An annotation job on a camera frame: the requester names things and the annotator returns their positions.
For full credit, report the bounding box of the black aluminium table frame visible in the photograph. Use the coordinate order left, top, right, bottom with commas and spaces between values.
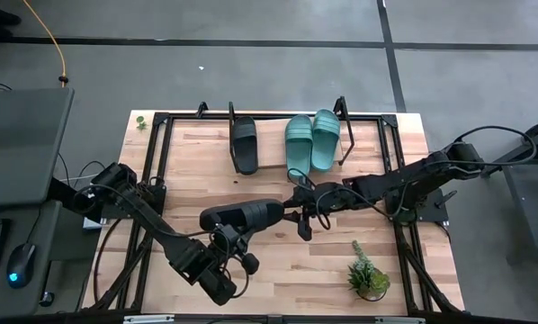
82, 101, 466, 316

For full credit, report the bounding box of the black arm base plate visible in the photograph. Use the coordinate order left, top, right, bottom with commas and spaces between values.
100, 197, 166, 221
388, 187, 450, 225

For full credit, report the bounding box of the black computer mouse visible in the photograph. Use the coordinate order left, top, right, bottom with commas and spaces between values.
6, 242, 38, 290

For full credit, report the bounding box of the dark grey desk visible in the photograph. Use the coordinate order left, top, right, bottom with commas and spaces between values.
0, 202, 100, 319

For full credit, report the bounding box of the black rubber slide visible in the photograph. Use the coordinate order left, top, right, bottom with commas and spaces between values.
199, 199, 286, 234
230, 115, 260, 176

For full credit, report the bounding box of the grey flat panel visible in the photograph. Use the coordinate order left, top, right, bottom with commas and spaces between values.
0, 87, 76, 208

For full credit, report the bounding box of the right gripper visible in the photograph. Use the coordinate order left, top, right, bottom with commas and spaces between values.
282, 183, 347, 242

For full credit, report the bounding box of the black side table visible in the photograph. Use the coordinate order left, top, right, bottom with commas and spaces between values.
478, 112, 538, 262

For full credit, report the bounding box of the yellow cable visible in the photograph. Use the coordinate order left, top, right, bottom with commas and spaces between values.
22, 0, 69, 88

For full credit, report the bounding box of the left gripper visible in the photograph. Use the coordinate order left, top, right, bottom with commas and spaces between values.
207, 222, 261, 276

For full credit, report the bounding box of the teal green rubber slide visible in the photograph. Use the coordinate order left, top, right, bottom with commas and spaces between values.
310, 108, 342, 173
284, 113, 314, 177

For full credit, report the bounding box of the silver metal bracket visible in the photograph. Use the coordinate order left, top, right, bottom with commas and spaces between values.
123, 314, 175, 324
375, 316, 426, 324

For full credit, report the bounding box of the brown cable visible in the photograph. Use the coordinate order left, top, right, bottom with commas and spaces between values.
93, 218, 121, 303

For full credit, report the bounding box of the wooden shelf with black frame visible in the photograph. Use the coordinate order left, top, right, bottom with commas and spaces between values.
227, 95, 356, 176

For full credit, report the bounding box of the potted green succulent plant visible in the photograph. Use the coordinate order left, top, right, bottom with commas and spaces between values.
347, 239, 391, 302

